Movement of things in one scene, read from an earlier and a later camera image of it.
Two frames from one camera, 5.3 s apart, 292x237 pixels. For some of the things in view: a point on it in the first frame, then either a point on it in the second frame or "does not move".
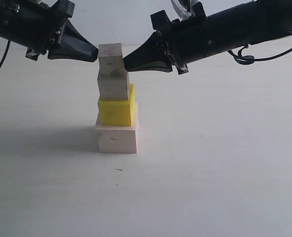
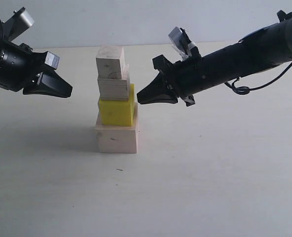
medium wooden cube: [114, 88] does not move
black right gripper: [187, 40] -> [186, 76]
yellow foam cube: [118, 112] does not move
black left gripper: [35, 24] -> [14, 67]
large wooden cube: [119, 138] does not move
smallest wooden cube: [110, 60] does not move
